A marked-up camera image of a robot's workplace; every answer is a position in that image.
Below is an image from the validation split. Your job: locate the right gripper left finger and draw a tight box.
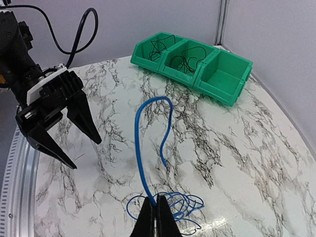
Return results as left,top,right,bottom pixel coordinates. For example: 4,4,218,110
130,197,156,237

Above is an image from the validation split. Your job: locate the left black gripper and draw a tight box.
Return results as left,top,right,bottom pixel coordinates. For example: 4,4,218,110
15,71,102,169

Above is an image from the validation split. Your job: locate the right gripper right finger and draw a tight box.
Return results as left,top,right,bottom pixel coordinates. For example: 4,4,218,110
157,196,182,237

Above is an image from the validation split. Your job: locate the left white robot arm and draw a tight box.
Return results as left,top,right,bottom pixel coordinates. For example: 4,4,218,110
0,0,102,169

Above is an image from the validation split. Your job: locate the left green bin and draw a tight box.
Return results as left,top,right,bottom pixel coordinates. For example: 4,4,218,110
130,32,185,73

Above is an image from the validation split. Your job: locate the green bin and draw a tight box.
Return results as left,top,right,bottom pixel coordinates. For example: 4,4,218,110
130,32,185,73
194,49,253,107
158,39,219,88

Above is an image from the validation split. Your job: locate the middle green bin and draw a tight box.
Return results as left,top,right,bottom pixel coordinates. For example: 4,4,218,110
158,39,219,88

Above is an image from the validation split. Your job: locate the right green bin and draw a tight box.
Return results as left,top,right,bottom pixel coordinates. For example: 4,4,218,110
194,49,253,107

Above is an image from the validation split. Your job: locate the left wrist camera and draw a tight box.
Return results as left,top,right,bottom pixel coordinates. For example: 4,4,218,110
26,64,68,106

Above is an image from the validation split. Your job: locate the left corner aluminium post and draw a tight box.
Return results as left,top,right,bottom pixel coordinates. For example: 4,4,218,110
214,0,230,46

